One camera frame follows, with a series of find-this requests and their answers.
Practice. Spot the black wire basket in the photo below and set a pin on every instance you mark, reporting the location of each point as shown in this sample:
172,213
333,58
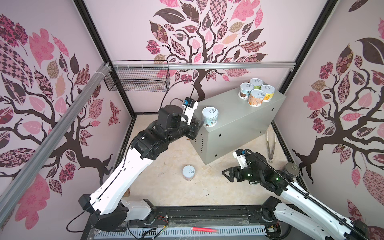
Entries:
139,76

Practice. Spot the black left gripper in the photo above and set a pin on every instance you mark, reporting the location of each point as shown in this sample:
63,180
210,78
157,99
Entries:
194,127

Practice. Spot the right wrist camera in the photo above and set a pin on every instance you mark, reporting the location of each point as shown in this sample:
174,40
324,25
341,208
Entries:
241,158

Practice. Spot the white slotted cable duct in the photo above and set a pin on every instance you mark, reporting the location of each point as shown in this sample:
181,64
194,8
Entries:
182,232

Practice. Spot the green label can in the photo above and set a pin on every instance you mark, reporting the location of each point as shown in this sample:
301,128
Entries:
257,83

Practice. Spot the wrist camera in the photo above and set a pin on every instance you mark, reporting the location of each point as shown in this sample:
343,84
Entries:
241,158
189,105

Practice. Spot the yellow label can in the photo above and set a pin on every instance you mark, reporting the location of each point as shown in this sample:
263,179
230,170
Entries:
268,91

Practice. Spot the orange red label can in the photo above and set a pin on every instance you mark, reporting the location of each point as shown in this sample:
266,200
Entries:
256,98

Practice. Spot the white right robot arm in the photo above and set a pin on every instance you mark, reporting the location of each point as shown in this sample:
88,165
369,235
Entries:
291,204

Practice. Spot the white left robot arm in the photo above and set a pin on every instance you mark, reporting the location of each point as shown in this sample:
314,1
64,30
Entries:
107,208

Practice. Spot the light blue label can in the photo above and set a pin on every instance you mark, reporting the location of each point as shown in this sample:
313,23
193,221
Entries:
210,116

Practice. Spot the aluminium rail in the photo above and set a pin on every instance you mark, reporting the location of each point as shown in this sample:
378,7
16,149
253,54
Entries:
198,66
22,181

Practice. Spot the teal white label can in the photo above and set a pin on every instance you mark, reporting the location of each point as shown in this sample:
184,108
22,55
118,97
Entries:
245,90

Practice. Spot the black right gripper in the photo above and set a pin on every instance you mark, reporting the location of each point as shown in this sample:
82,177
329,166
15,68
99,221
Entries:
237,170

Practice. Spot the dark grey label can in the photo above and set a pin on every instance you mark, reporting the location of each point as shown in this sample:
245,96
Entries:
292,170

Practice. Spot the aluminium rail left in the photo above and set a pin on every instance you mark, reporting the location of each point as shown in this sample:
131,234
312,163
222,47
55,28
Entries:
22,181

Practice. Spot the pink orange label can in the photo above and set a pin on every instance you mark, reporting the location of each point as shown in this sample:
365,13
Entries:
189,172

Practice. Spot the aluminium rail back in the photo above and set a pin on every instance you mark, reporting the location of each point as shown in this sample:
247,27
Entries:
198,66

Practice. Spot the metal tongs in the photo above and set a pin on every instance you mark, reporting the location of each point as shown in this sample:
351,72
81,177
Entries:
271,145

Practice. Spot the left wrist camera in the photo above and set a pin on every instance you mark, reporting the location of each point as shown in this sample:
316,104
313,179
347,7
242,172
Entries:
189,105

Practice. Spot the grey metal cabinet box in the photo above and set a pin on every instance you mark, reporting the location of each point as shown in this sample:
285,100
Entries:
238,123

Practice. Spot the red pen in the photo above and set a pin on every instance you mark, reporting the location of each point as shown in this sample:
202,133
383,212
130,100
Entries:
206,230

